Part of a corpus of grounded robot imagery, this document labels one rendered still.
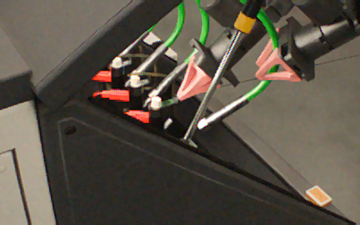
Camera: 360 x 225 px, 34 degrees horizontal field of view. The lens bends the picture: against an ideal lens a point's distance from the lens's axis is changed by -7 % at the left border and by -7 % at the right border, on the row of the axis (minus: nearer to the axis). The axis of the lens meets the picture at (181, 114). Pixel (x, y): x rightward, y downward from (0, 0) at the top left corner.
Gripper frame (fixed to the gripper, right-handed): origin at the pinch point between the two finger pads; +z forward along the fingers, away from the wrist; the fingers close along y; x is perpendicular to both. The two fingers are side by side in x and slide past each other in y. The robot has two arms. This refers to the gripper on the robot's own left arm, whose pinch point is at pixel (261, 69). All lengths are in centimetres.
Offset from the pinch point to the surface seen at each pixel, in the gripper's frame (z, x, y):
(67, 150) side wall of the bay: -5, -31, 40
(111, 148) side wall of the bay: -5.6, -26.5, 36.9
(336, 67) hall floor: 85, 151, -180
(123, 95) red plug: 28.2, -7.6, -3.8
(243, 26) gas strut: -17.9, -21.9, 22.1
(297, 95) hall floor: 97, 129, -147
